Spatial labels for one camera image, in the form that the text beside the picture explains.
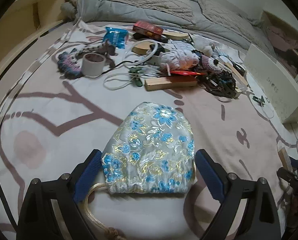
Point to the white ring hoop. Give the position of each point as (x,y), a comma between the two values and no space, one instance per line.
(145,49)

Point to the white tape roll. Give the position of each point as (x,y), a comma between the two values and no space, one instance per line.
(93,64)

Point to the grey folded duvet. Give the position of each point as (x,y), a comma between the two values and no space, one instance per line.
(204,16)

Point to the oval wooden box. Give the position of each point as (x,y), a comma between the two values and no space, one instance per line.
(174,35)

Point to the red cardboard box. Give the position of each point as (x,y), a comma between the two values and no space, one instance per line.
(148,30)

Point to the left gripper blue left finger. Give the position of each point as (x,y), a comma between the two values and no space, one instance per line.
(90,168)

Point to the pink patterned bed sheet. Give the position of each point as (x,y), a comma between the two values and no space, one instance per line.
(48,125)

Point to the blue floral brocade pouch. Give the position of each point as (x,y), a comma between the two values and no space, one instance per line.
(152,151)

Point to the white shoe box lid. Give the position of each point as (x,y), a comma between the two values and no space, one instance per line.
(278,85)

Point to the dark bead tangle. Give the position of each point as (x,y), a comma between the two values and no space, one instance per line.
(220,84)

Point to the long wooden block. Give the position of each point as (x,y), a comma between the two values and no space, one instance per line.
(161,83)

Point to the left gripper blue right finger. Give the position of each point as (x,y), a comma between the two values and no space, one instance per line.
(212,173)

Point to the blue snack packet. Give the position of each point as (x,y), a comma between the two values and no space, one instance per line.
(116,37)

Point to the wooden bedside shelf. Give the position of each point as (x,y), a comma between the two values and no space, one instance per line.
(24,22)

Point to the purple toy dinosaur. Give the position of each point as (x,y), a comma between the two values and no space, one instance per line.
(68,65)

